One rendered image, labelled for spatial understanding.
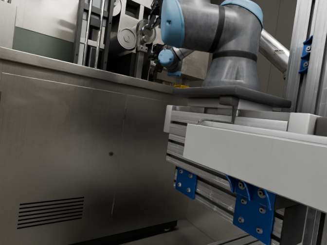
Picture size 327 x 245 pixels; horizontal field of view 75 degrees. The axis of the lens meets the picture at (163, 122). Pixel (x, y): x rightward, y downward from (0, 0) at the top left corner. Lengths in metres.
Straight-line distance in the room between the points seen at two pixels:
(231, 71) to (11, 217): 0.95
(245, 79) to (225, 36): 0.12
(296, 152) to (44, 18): 1.55
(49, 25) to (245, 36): 1.29
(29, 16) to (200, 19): 1.24
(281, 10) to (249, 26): 2.99
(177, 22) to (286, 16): 3.00
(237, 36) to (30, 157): 0.85
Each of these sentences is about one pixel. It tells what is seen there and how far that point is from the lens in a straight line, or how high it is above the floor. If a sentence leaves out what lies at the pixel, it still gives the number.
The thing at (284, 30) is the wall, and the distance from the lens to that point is 3.43.
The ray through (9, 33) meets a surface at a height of 1.03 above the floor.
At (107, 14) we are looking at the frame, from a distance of 1.26.
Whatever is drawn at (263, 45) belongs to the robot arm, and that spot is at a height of 1.12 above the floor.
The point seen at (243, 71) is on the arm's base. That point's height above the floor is 0.87.
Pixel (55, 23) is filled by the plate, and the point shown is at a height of 1.23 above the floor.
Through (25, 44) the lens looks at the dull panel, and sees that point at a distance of 1.60.
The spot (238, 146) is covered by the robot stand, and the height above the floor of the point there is 0.71.
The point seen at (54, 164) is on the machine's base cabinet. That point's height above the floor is 0.48.
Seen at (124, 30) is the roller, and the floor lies 1.21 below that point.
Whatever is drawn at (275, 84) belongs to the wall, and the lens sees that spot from 3.23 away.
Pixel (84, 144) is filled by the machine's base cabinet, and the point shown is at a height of 0.56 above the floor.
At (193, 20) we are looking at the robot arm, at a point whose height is 0.97.
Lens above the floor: 0.74
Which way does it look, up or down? 2 degrees down
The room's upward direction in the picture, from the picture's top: 7 degrees clockwise
